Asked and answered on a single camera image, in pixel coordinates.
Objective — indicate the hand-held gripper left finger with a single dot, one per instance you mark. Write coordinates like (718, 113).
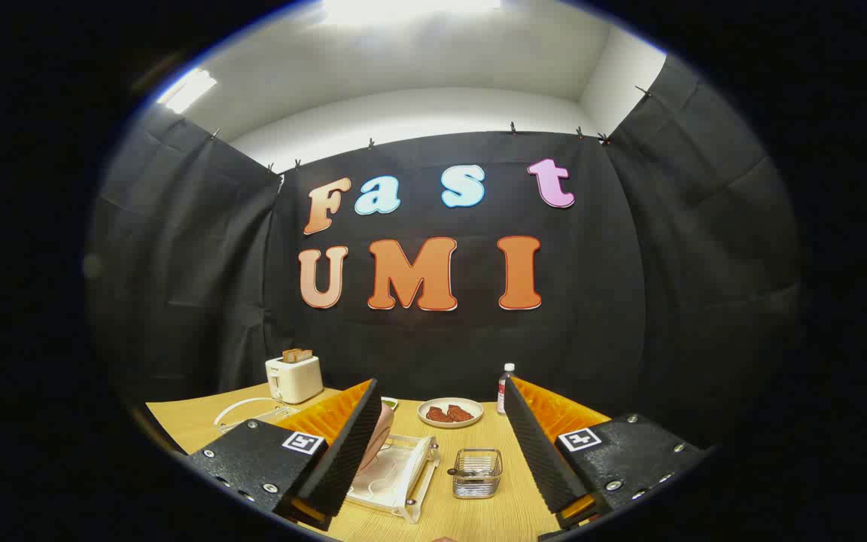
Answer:
(351, 452)

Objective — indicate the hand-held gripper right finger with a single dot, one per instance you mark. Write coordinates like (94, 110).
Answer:
(539, 452)

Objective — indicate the pink plate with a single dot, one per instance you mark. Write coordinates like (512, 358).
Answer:
(377, 444)

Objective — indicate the white divided dish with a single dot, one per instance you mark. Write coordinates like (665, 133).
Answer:
(391, 409)

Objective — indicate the white round plate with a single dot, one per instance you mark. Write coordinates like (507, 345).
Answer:
(450, 424)

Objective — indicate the clear bottle red label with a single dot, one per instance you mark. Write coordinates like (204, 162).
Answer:
(506, 379)

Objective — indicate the red meat piece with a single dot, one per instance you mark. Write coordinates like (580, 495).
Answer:
(437, 414)
(461, 413)

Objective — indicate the white toaster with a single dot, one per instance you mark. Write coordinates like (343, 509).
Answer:
(294, 380)

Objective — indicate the brown toast slice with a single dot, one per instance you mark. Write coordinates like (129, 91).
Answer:
(290, 356)
(305, 353)

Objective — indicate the black backdrop cloth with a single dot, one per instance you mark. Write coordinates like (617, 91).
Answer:
(433, 346)

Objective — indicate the row of black cloth clips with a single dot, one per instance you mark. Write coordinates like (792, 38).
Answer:
(512, 128)

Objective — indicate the ceiling light panel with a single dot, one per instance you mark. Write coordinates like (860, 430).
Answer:
(187, 90)

